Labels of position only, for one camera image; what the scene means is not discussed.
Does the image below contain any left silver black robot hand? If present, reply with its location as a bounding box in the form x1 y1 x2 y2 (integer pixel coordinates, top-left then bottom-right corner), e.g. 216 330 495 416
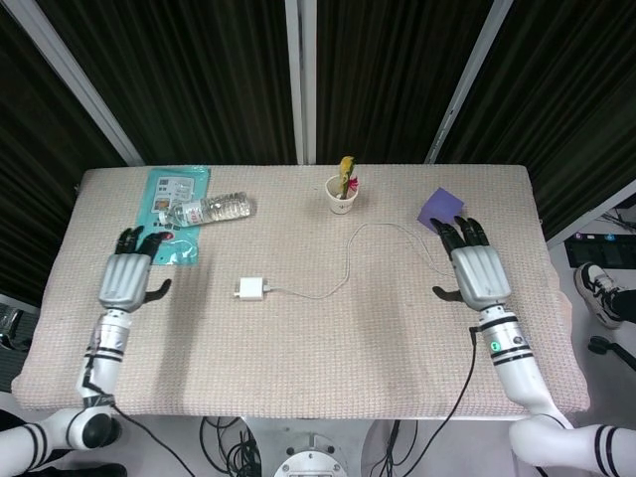
97 226 173 312

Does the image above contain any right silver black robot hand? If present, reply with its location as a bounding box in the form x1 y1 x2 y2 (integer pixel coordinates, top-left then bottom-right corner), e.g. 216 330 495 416
430 216 513 307

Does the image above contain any white charger block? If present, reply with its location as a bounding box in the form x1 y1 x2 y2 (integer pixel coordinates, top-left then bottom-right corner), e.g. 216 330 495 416
233 276 272 301

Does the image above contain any white usb cable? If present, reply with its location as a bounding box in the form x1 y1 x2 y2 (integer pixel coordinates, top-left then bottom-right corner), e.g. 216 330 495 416
262 222 458 299

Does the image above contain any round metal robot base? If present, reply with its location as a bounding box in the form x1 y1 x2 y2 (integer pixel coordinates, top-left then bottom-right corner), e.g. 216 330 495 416
273 449 350 477

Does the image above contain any purple cube box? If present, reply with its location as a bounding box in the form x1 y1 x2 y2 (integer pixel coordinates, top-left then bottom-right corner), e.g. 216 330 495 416
415 186 466 234

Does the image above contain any teal snack packet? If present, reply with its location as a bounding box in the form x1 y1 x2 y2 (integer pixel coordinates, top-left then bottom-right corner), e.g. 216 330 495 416
127 167 212 268

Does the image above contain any black white sneaker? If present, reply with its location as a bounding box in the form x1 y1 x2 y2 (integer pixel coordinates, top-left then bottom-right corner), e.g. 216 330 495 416
573 262 622 330

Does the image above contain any clear plastic water bottle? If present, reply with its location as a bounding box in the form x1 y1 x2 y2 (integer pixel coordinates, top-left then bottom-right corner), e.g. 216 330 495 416
157 191 258 228

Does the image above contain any black stand foot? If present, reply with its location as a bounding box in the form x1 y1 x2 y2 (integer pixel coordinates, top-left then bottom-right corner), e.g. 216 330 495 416
587 335 636 373

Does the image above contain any black curtain panel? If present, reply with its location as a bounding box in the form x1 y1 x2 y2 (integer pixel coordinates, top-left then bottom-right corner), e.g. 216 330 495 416
315 0 494 164
436 0 636 242
38 0 299 166
0 14 128 305

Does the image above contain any black trouser leg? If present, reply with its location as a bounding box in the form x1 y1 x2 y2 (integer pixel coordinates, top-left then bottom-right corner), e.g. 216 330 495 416
611 290 636 329

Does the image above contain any white paper cup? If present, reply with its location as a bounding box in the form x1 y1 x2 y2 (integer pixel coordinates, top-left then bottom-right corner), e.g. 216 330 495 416
324 175 360 216

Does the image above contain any yellow pink artificial flower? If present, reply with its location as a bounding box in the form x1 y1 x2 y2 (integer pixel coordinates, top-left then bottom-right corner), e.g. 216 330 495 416
338 155 360 196

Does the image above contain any pink woven tablecloth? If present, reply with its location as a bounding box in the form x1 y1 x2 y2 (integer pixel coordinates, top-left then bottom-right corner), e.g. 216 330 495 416
10 165 592 423

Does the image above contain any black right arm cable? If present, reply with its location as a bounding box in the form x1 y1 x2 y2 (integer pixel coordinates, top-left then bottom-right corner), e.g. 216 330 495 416
397 325 481 477

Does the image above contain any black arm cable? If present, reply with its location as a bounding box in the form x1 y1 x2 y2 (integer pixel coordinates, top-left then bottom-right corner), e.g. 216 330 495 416
397 325 481 477
81 342 196 477

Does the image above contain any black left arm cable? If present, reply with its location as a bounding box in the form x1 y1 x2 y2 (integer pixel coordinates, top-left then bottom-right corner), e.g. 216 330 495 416
81 342 196 477

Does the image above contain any black floor cable bundle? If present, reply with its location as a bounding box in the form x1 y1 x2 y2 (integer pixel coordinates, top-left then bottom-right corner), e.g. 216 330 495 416
367 420 403 477
198 416 262 477

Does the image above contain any grey metal frame post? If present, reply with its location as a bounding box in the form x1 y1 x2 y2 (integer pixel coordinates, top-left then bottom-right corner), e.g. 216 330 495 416
283 0 318 165
7 0 146 167
424 0 514 164

